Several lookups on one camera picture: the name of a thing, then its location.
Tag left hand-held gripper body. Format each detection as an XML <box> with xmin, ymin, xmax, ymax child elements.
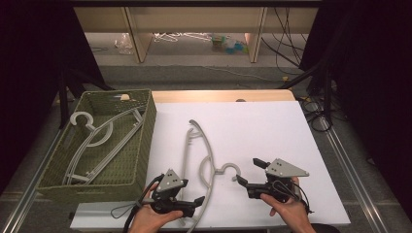
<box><xmin>149</xmin><ymin>168</ymin><xmax>197</xmax><ymax>218</ymax></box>

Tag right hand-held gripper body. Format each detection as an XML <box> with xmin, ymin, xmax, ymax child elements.
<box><xmin>247</xmin><ymin>158</ymin><xmax>310</xmax><ymax>204</ymax></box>

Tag grey plastic clothes hanger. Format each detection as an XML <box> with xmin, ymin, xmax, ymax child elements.
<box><xmin>179</xmin><ymin>119</ymin><xmax>242</xmax><ymax>233</ymax></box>
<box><xmin>62</xmin><ymin>108</ymin><xmax>145</xmax><ymax>186</ymax></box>

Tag green woven basket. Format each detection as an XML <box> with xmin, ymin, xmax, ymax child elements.
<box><xmin>36</xmin><ymin>88</ymin><xmax>158</xmax><ymax>203</ymax></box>

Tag person's right hand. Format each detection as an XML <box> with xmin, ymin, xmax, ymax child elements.
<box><xmin>259</xmin><ymin>176</ymin><xmax>317</xmax><ymax>233</ymax></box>

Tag person's left hand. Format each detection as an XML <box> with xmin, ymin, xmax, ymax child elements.
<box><xmin>129</xmin><ymin>183</ymin><xmax>185</xmax><ymax>233</ymax></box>

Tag white board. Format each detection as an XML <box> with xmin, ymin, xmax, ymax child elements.
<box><xmin>69</xmin><ymin>100</ymin><xmax>352</xmax><ymax>231</ymax></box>

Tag light wooden table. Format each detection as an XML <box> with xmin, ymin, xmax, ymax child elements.
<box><xmin>119</xmin><ymin>89</ymin><xmax>296</xmax><ymax>104</ymax></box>

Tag black metal stand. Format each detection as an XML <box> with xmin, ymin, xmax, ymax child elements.
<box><xmin>276</xmin><ymin>64</ymin><xmax>334</xmax><ymax>125</ymax></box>
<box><xmin>57</xmin><ymin>69</ymin><xmax>115</xmax><ymax>130</ymax></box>

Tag colourful plastic toys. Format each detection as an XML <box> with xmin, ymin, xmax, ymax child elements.
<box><xmin>211</xmin><ymin>33</ymin><xmax>249</xmax><ymax>55</ymax></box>

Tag dark curtain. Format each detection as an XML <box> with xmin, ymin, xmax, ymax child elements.
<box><xmin>0</xmin><ymin>0</ymin><xmax>106</xmax><ymax>195</ymax></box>
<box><xmin>299</xmin><ymin>0</ymin><xmax>412</xmax><ymax>221</ymax></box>

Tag clear plastic bag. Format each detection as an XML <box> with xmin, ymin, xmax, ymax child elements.
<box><xmin>114</xmin><ymin>33</ymin><xmax>134</xmax><ymax>55</ymax></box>

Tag beige wooden shelf unit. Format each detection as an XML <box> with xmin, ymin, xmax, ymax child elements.
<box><xmin>73</xmin><ymin>6</ymin><xmax>320</xmax><ymax>64</ymax></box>

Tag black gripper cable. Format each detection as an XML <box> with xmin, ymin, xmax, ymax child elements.
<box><xmin>271</xmin><ymin>180</ymin><xmax>315</xmax><ymax>216</ymax></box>
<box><xmin>121</xmin><ymin>174</ymin><xmax>165</xmax><ymax>233</ymax></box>

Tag thin grey cable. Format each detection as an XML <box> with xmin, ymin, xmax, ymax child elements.
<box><xmin>110</xmin><ymin>201</ymin><xmax>142</xmax><ymax>219</ymax></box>

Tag aluminium rail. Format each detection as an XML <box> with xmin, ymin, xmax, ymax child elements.
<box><xmin>0</xmin><ymin>129</ymin><xmax>66</xmax><ymax>233</ymax></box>
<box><xmin>319</xmin><ymin>116</ymin><xmax>390</xmax><ymax>233</ymax></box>

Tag coiled black cables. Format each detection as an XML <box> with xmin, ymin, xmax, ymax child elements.
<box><xmin>299</xmin><ymin>96</ymin><xmax>334</xmax><ymax>133</ymax></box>

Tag pale floor cable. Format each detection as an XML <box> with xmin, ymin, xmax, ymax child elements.
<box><xmin>203</xmin><ymin>65</ymin><xmax>286</xmax><ymax>83</ymax></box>

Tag hanging black cables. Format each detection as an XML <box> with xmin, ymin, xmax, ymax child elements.
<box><xmin>260</xmin><ymin>7</ymin><xmax>309</xmax><ymax>77</ymax></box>

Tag white wire hangers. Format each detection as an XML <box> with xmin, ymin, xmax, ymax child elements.
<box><xmin>153</xmin><ymin>32</ymin><xmax>213</xmax><ymax>44</ymax></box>

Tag black frame bar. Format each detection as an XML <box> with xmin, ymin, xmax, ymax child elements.
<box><xmin>69</xmin><ymin>0</ymin><xmax>324</xmax><ymax>8</ymax></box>

